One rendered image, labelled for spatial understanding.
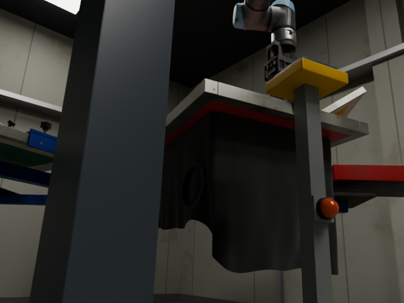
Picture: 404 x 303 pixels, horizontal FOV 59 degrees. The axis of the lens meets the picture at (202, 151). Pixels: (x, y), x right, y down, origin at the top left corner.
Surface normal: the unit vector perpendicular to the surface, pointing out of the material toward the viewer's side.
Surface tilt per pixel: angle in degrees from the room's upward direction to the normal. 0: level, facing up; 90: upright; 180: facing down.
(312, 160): 90
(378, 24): 90
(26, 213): 90
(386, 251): 90
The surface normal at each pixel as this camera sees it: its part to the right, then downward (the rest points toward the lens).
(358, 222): -0.76, -0.22
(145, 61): 0.65, -0.21
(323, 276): 0.44, -0.26
